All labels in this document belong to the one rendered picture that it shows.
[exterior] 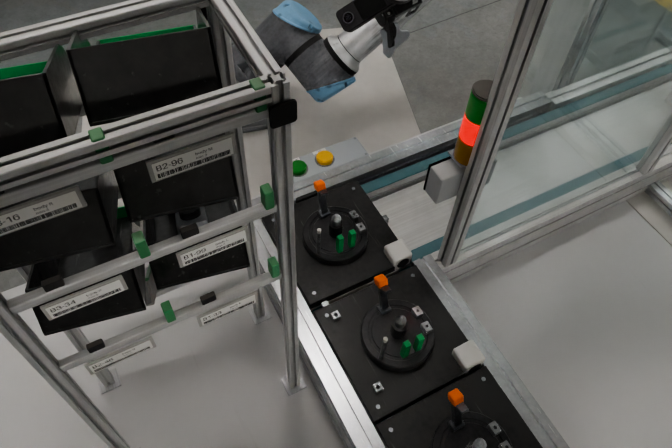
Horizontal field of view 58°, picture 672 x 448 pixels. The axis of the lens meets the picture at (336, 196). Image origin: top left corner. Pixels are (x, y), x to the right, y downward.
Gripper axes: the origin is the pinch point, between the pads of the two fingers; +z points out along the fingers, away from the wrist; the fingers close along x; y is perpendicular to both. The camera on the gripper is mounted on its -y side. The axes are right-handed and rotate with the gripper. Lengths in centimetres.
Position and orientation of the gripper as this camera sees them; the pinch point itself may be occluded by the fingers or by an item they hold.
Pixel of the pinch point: (368, 28)
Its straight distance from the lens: 134.1
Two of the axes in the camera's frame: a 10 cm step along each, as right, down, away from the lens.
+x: -4.9, -8.7, 0.2
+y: 8.6, -4.8, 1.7
